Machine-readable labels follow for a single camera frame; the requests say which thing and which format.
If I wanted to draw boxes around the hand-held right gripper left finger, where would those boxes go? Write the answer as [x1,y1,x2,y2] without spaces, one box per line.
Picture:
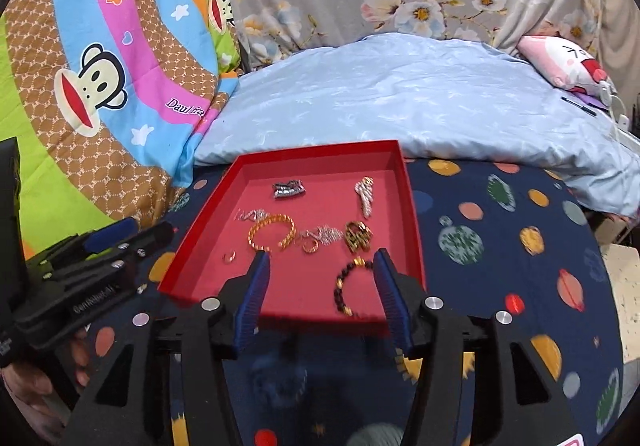
[62,251,272,446]

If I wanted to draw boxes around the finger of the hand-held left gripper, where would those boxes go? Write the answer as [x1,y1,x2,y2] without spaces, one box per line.
[47,224,179,285]
[30,218,140,272]

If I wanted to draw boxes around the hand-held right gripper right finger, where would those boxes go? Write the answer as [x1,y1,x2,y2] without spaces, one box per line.
[372,247,588,446]

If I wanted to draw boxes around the red tray box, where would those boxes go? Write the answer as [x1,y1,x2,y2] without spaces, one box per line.
[157,140,427,339]

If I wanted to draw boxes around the dark bead bracelet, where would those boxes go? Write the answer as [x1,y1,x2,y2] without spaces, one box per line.
[332,256,376,319]

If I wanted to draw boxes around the gold rings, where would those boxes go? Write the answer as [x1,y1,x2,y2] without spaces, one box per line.
[344,221,373,252]

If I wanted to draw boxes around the twisted gold bangle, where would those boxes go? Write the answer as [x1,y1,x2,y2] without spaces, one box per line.
[247,213,297,254]

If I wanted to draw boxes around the sparkly silver chain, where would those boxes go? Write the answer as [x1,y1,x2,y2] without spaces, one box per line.
[300,223,346,247]

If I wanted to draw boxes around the pearl bracelet with gold charm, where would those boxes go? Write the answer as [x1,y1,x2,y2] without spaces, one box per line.
[354,176,377,219]

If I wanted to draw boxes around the silver link bracelet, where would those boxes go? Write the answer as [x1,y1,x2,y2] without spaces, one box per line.
[271,180,307,201]

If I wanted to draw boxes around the person's left hand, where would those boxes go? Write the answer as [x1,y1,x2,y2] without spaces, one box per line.
[0,328,93,432]

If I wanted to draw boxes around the dark blue planet-print sheet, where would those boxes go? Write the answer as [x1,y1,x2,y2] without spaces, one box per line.
[75,156,626,446]

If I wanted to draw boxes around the light blue pillow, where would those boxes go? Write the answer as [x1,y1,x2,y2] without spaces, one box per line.
[194,32,640,219]

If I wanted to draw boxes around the colourful cartoon monkey blanket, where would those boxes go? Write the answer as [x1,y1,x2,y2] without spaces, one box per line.
[0,0,246,267]

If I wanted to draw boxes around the black pen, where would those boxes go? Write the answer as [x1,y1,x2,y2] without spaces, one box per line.
[561,96,598,117]

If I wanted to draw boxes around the pink plush toy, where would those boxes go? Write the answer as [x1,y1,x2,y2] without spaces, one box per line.
[516,35,612,92]

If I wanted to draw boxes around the beige cloth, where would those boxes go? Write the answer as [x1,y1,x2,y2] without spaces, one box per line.
[597,0,640,92]

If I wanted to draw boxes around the white charger cable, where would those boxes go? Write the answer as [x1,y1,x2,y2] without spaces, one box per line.
[597,76,638,142]

